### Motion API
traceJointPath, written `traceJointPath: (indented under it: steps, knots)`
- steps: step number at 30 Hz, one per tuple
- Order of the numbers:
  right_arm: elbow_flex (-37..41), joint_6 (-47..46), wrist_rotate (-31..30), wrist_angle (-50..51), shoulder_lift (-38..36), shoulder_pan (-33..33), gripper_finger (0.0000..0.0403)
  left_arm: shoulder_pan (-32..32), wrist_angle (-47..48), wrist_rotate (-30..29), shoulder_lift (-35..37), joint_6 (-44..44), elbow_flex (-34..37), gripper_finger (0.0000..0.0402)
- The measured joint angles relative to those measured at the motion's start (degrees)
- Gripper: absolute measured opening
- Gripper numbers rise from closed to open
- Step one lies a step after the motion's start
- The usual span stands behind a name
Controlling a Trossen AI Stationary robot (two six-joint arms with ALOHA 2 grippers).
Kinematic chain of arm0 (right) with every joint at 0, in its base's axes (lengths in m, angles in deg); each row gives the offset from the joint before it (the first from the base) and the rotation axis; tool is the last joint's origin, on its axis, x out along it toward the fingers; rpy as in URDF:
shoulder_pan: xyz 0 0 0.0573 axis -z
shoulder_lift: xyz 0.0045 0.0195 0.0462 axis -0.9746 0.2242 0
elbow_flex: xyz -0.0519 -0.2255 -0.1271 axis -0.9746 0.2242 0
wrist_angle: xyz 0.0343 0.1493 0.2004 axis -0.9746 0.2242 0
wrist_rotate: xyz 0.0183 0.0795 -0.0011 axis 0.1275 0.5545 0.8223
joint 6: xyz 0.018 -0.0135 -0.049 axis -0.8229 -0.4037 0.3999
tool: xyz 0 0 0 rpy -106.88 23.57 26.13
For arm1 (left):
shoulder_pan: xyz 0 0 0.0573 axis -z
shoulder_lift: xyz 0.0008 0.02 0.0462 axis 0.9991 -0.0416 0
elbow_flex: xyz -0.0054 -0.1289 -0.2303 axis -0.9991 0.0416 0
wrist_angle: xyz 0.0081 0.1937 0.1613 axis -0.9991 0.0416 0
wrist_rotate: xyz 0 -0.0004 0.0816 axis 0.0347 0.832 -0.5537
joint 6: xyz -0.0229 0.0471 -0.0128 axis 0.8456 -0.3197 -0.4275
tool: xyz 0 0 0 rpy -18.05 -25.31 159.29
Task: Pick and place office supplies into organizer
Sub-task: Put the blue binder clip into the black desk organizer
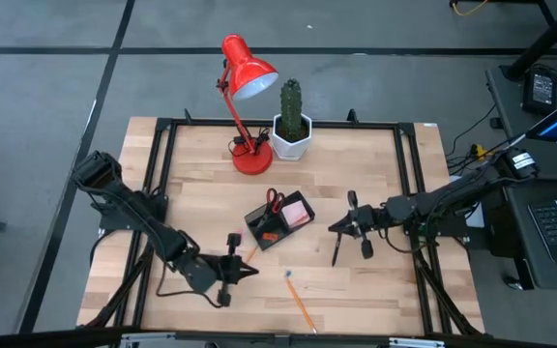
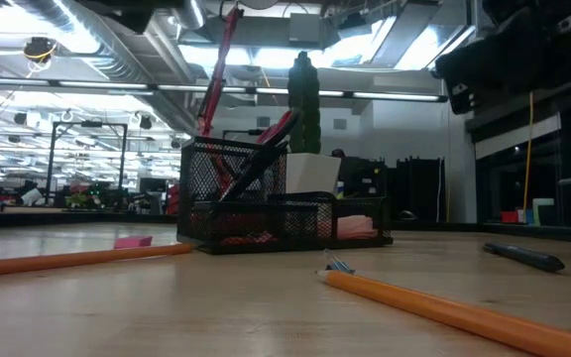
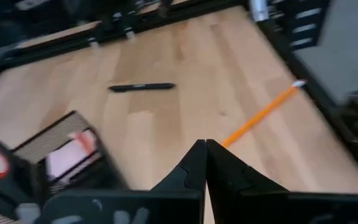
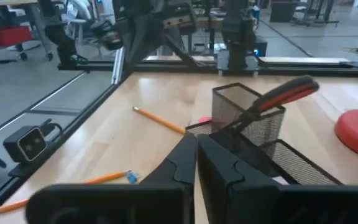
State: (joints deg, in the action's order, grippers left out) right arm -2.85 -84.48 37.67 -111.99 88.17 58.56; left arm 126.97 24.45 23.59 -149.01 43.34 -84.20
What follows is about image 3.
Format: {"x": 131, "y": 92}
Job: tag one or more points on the orange pencil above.
{"x": 259, "y": 116}

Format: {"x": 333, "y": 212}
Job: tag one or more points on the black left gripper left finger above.
{"x": 188, "y": 177}

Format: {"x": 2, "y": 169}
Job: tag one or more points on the black marker pen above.
{"x": 141, "y": 87}

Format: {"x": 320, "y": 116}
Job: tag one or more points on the silver metal post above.
{"x": 258, "y": 9}

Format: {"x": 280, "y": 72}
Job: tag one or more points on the black mesh desk organizer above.
{"x": 51, "y": 137}

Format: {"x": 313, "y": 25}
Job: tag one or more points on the pale pink sticky notes pad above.
{"x": 64, "y": 161}

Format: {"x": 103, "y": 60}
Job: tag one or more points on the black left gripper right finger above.
{"x": 228, "y": 177}

